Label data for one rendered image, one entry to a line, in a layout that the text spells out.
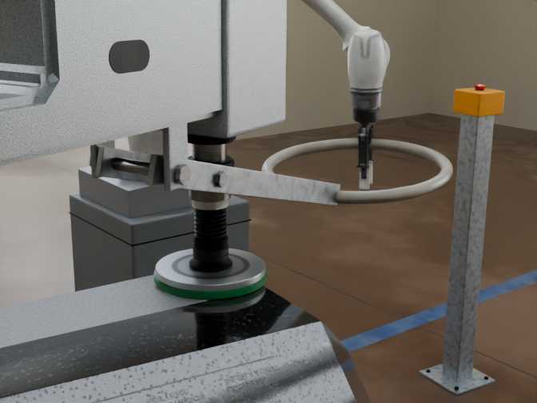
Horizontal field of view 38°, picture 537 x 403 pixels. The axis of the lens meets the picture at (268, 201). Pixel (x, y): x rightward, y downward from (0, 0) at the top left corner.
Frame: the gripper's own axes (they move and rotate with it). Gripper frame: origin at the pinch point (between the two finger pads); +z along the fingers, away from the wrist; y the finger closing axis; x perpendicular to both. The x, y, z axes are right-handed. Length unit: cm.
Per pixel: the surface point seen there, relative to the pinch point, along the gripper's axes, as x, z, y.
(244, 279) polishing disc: -8, -8, 91
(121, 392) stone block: -15, -6, 127
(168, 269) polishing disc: -23, -9, 91
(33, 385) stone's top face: -26, -9, 133
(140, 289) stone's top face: -27, -6, 96
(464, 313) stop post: 29, 65, -46
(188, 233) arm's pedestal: -46, 12, 25
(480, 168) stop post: 31, 12, -51
